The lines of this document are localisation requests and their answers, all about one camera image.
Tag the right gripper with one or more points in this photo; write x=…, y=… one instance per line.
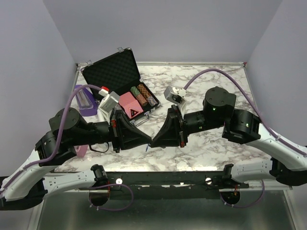
x=171, y=133

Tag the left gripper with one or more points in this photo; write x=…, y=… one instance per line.
x=128, y=136

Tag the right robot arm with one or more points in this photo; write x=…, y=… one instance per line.
x=239, y=126

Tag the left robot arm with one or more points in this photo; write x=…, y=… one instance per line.
x=27, y=187

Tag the pink playing card deck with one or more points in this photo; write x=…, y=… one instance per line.
x=130, y=105

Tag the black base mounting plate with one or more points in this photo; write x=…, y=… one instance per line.
x=176, y=185

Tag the pink box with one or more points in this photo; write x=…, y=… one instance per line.
x=81, y=150

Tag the purple metronome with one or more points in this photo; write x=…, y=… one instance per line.
x=86, y=103

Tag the black poker chip case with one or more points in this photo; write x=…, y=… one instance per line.
x=119, y=73

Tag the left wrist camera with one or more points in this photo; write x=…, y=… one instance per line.
x=107, y=104

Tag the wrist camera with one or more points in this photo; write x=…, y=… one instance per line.
x=107, y=104
x=175, y=95

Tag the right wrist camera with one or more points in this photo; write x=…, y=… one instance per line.
x=175, y=95

